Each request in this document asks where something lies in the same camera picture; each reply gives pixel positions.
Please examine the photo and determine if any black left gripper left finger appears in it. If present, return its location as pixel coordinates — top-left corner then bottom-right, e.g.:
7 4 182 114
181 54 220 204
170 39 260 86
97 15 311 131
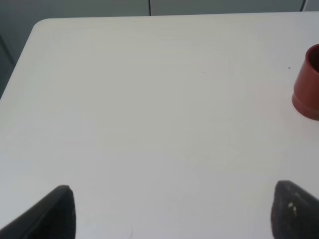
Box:
0 185 76 239

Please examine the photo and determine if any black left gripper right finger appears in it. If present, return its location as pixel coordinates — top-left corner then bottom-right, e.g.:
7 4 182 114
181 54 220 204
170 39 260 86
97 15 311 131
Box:
271 180 319 239

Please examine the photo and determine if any red plastic cup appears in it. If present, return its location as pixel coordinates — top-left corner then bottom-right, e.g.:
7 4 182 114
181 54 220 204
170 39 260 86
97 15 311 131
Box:
292 44 319 120

